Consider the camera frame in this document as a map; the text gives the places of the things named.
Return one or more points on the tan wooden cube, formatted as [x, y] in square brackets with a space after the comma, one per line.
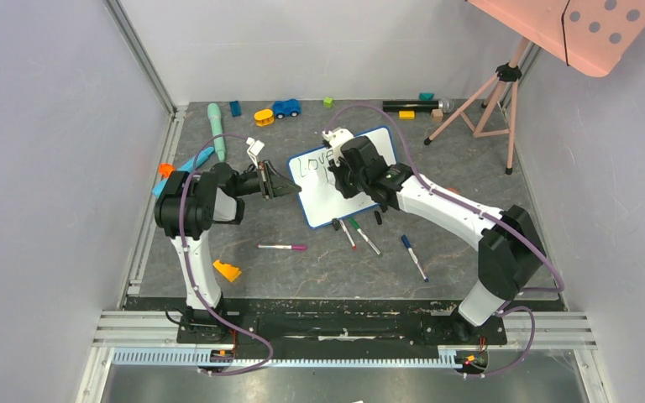
[438, 115]

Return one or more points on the blue toy car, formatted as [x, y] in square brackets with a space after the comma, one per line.
[287, 108]

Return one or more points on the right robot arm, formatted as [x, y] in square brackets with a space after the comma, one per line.
[507, 242]

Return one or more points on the light blue toy tube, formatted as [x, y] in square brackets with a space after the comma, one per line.
[193, 163]

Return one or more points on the yellow oval toy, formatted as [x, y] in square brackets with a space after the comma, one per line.
[264, 117]

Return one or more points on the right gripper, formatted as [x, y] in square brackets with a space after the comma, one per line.
[343, 177]

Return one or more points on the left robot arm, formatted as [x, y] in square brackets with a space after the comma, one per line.
[186, 210]

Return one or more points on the pink tripod stand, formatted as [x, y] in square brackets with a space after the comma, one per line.
[506, 76]

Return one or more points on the dark blue block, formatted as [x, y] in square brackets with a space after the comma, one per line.
[235, 108]

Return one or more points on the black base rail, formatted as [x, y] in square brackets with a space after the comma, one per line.
[343, 329]

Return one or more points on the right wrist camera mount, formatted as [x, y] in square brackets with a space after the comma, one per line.
[333, 140]

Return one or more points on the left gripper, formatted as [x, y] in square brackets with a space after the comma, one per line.
[273, 183]

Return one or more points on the pink whiteboard marker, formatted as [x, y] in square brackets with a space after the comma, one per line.
[296, 247]

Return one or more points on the teal block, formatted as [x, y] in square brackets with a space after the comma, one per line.
[426, 96]

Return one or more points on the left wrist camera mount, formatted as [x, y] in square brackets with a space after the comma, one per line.
[254, 148]

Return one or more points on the black cylinder flashlight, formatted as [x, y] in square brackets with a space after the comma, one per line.
[421, 106]

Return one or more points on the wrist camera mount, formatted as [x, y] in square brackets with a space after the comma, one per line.
[254, 148]
[333, 140]

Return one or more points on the green whiteboard marker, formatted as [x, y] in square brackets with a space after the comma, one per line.
[365, 237]

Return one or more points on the blue whiteboard marker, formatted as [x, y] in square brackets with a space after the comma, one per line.
[407, 244]

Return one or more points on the red whiteboard marker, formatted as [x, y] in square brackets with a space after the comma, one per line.
[347, 233]

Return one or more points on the blue framed whiteboard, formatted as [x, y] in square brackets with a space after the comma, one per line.
[321, 202]

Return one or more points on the orange toy piece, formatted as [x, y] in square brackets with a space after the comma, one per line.
[165, 170]

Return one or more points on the mint green toy tube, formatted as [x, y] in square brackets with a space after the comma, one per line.
[214, 115]

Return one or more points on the yellow wedge block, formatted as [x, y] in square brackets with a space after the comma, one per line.
[227, 271]

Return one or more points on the pink perforated panel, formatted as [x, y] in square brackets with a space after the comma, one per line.
[588, 35]

